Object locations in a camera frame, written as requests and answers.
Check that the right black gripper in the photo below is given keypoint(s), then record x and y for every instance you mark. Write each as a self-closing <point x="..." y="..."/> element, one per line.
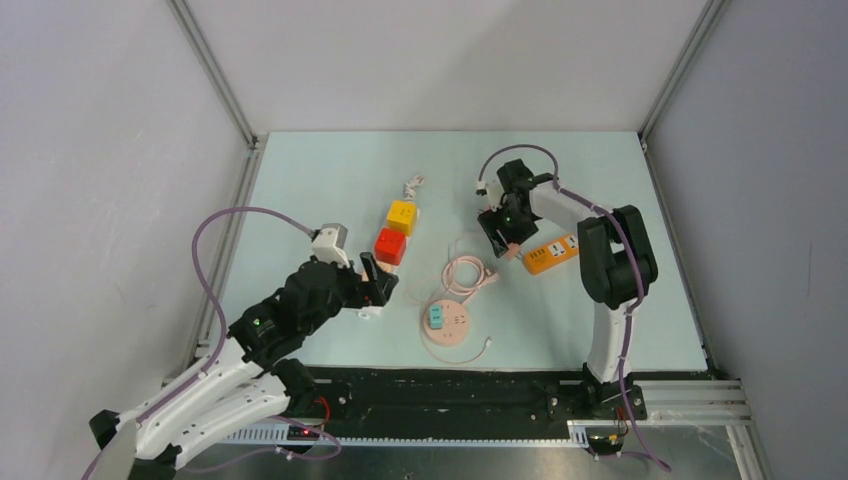
<point x="490" y="221"/>

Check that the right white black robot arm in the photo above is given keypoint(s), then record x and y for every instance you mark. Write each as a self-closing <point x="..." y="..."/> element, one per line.
<point x="617" y="265"/>

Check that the red cube socket adapter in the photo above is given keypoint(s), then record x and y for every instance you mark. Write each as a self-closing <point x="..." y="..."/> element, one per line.
<point x="390" y="246"/>

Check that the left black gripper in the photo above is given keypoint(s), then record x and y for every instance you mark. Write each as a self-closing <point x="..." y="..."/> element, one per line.
<point x="373" y="292"/>

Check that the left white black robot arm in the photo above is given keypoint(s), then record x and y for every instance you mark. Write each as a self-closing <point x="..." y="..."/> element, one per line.
<point x="251" y="374"/>

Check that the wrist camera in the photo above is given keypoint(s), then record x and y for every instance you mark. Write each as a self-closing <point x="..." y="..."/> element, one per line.
<point x="492" y="192"/>
<point x="328" y="242"/>

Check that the teal cube socket adapter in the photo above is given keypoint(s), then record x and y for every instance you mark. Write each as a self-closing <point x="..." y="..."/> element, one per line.
<point x="435" y="316"/>

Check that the light green table mat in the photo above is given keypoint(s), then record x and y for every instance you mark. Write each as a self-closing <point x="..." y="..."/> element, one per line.
<point x="519" y="322"/>

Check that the white multicolour power strip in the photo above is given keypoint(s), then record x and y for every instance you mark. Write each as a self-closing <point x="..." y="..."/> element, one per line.
<point x="410" y="192"/>

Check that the beige cube plug adapter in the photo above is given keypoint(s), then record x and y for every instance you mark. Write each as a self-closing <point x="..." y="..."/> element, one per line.
<point x="379" y="268"/>

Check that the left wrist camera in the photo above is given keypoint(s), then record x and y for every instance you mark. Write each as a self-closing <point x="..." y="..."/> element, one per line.
<point x="328" y="242"/>

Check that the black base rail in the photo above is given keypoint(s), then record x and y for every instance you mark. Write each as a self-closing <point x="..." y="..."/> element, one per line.
<point x="463" y="405"/>

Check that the pink round power strip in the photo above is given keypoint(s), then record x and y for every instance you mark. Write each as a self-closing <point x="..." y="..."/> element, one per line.
<point x="456" y="327"/>

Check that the yellow cube socket adapter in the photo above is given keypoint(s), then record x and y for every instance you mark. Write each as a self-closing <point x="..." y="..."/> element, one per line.
<point x="402" y="217"/>

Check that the small pink plug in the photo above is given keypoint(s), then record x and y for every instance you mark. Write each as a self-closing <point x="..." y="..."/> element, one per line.
<point x="512" y="251"/>

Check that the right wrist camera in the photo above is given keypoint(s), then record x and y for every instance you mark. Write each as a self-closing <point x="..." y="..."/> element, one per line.
<point x="492" y="192"/>

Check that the orange power strip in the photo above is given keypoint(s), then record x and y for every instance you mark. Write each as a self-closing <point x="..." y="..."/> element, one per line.
<point x="551" y="254"/>

